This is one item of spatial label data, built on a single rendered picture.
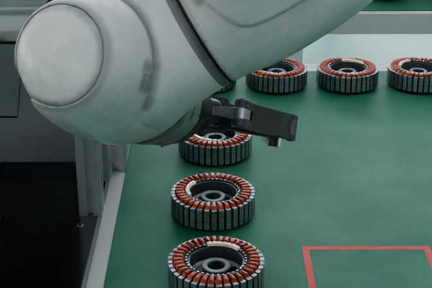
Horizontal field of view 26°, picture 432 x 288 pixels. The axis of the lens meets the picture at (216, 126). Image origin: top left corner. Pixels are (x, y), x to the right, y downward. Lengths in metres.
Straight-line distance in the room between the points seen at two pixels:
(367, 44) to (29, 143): 3.20
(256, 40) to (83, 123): 0.13
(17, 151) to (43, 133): 0.05
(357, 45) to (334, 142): 2.95
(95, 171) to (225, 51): 0.56
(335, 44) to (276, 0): 3.79
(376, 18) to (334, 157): 0.82
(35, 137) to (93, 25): 0.75
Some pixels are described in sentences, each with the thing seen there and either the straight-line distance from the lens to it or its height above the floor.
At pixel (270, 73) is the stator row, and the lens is 1.67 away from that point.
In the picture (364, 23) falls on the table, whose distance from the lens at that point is 2.20.
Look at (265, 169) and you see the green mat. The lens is 1.39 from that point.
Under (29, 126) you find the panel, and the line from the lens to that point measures 1.36.
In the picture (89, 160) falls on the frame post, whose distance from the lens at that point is 1.20.
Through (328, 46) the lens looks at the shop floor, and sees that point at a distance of 4.39.
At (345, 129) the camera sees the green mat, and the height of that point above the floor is 0.75.
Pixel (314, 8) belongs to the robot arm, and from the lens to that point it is 0.65.
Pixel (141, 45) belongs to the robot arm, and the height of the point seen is 1.15.
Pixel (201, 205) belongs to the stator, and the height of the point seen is 0.79.
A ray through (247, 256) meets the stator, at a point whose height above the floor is 0.78.
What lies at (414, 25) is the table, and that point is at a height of 0.72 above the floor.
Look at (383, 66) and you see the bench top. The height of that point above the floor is 0.75.
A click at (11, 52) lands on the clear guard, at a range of 0.94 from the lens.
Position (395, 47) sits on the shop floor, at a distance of 4.41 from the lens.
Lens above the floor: 1.35
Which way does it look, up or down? 23 degrees down
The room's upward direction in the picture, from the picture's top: straight up
